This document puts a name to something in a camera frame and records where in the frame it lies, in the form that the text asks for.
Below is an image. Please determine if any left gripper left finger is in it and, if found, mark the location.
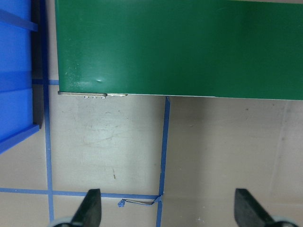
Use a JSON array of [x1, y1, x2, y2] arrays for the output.
[[71, 189, 102, 227]]

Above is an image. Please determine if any green conveyor belt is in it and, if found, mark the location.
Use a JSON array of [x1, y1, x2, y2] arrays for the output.
[[55, 0, 303, 100]]

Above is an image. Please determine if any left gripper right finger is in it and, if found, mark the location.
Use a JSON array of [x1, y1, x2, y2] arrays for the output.
[[234, 188, 275, 227]]

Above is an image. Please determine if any blue bin with buttons start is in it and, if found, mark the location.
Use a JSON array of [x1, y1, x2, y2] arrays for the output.
[[0, 0, 41, 153]]

